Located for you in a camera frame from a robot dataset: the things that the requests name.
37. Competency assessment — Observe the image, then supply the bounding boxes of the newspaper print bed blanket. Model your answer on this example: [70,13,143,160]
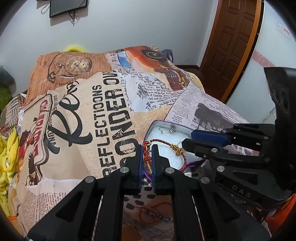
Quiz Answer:
[8,46,246,235]

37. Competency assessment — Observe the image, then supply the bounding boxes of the yellow pillow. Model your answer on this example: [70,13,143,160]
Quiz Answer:
[63,45,86,53]

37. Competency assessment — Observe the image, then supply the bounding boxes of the red gold braided bracelet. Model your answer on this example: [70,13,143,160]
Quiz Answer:
[142,138,188,175]

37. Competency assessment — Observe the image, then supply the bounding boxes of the dark grey pillow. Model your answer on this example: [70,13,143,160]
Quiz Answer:
[0,65,16,87]

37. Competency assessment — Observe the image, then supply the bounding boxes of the red string blue bead bracelet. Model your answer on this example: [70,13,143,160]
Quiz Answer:
[132,201,174,225]

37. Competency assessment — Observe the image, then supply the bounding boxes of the white wardrobe sliding door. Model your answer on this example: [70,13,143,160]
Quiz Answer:
[226,1,295,123]

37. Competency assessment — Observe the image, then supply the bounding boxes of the silver earrings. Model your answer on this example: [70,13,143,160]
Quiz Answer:
[159,126,177,135]

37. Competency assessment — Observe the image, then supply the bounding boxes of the small black wall monitor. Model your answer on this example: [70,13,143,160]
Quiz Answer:
[49,0,88,18]

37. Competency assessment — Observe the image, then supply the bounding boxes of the purple heart-shaped tin box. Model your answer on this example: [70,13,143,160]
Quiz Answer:
[142,120,205,181]

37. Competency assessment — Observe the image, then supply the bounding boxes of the green patterned bag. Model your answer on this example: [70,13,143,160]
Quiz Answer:
[0,84,12,111]

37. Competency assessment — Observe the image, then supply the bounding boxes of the brown wooden door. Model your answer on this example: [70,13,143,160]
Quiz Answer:
[200,0,262,102]

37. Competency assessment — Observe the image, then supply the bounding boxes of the yellow cartoon blanket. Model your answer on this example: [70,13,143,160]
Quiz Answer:
[1,126,20,217]

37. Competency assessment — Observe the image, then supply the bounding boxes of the striped patchwork pillow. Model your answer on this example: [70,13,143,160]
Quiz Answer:
[1,93,27,138]

